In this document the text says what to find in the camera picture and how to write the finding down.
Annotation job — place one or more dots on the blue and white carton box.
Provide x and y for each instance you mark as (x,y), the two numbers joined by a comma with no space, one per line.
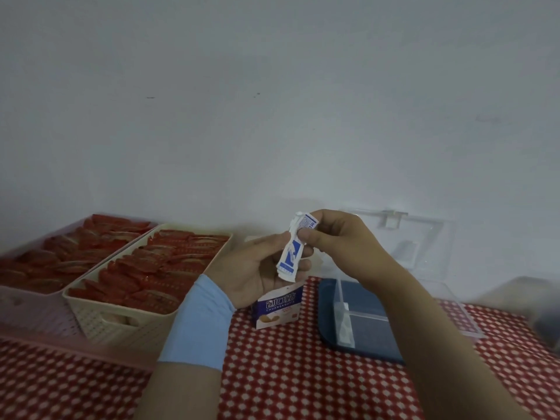
(276,308)

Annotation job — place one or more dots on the person's right thumb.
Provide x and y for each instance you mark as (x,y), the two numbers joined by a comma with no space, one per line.
(314,239)

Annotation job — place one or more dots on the clear plastic hinged container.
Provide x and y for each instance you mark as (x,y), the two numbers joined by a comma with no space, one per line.
(437,244)

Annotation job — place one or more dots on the row of red packets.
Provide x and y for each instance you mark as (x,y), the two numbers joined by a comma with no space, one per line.
(65,258)
(157,271)

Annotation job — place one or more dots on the light blue wristband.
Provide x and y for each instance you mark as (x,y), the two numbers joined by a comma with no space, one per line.
(199,323)

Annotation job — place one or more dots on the person's right forearm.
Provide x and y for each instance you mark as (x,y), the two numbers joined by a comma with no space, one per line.
(442,345)

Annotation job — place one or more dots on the pink perforated plastic basket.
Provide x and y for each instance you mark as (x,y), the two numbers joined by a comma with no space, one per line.
(39,314)

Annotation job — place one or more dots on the cream perforated plastic basket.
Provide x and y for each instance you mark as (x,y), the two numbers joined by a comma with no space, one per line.
(113,323)

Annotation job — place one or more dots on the person's left hand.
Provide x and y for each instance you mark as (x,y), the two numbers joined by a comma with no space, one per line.
(245,275)

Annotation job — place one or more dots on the person's left forearm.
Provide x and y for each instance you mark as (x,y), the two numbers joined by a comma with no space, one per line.
(183,389)

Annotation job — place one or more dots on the dark blue plastic tray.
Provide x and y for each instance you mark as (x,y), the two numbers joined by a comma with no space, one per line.
(372,339)

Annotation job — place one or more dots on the person's left thumb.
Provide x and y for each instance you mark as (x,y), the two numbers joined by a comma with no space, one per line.
(272,244)

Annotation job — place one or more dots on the person's right hand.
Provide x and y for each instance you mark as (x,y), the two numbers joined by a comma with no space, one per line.
(350,247)

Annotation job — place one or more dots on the red white checked tablecloth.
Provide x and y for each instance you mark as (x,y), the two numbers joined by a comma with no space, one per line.
(306,380)

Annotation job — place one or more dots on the white and blue sachet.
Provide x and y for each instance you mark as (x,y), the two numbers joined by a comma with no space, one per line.
(292,253)

